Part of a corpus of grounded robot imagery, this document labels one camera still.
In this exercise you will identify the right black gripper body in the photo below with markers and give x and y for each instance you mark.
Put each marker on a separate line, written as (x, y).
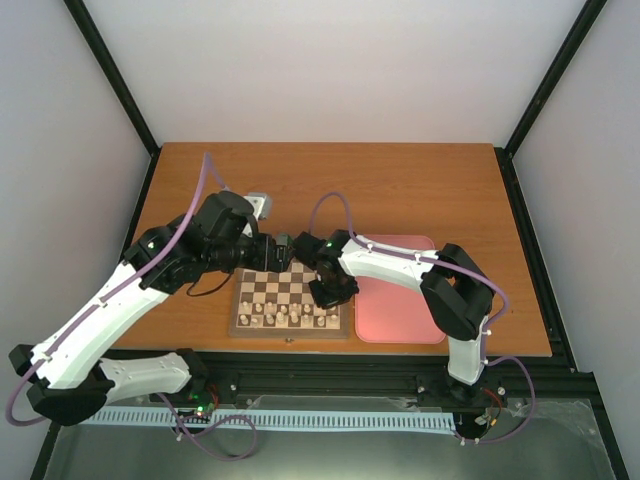
(338, 291)

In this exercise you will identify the black frame post left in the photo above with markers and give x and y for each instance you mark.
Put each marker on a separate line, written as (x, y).
(101, 53)

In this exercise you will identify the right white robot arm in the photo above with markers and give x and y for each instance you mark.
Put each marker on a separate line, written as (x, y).
(457, 294)

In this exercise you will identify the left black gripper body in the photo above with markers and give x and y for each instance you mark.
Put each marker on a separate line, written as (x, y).
(256, 261)

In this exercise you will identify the pink plastic tray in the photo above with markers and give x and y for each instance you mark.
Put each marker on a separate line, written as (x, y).
(390, 306)

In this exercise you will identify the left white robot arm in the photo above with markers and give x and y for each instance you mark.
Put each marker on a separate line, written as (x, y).
(70, 379)

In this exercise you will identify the black frame post right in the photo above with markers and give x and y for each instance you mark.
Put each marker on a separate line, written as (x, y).
(568, 49)

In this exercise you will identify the wooden chess board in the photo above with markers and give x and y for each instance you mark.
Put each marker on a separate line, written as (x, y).
(283, 288)

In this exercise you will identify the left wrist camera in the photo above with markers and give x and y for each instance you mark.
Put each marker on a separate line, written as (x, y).
(225, 216)

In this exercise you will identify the black frame post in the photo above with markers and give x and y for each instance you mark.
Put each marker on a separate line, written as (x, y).
(101, 53)
(568, 49)

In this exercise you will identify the light blue cable duct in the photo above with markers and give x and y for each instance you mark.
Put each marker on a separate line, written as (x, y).
(280, 420)

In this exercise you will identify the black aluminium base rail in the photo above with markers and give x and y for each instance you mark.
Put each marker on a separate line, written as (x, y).
(239, 376)

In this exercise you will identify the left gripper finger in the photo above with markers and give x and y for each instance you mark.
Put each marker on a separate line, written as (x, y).
(284, 242)
(282, 261)

